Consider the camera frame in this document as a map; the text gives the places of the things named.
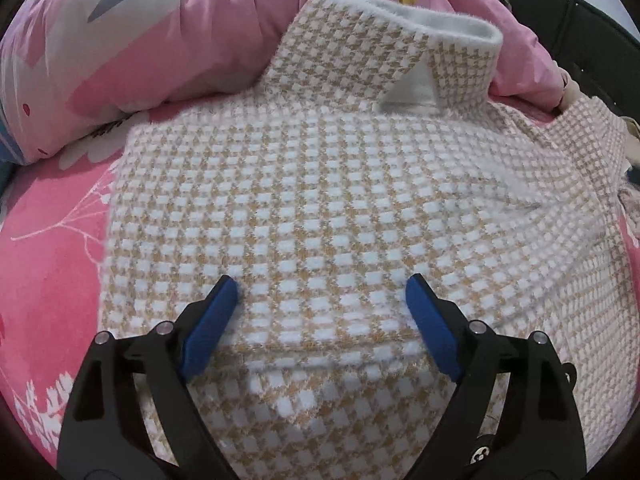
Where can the beige white checked sweater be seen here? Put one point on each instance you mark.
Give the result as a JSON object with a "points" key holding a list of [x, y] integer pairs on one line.
{"points": [[320, 185]]}

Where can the black padded headboard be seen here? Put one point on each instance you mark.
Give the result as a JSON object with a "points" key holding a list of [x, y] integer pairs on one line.
{"points": [[590, 25]]}

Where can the cream garment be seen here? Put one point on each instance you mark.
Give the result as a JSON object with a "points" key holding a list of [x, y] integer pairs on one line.
{"points": [[571, 94]]}

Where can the pink floral bedsheet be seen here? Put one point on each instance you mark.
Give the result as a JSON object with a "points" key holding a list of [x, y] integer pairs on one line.
{"points": [[50, 260]]}

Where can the pink floral duvet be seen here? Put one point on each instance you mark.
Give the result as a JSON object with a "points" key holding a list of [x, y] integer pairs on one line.
{"points": [[175, 35]]}

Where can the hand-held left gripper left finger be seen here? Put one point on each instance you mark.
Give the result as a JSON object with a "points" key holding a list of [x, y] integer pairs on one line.
{"points": [[210, 325]]}

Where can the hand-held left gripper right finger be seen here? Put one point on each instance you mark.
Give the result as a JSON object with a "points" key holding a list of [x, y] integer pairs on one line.
{"points": [[432, 325]]}

